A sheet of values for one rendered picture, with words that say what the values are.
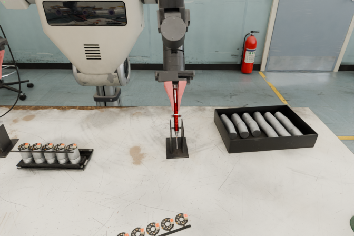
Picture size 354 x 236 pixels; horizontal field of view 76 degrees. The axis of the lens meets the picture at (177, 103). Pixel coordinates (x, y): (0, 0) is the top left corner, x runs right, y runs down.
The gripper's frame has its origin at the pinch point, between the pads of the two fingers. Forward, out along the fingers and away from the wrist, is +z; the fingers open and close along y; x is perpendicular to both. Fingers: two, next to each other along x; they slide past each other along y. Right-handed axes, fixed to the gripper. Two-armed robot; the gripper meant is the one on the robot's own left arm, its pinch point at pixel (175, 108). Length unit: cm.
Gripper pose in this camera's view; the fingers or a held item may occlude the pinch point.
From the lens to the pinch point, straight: 58.7
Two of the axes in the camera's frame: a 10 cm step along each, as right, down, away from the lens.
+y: 10.0, -0.3, 0.5
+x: -0.5, 0.8, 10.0
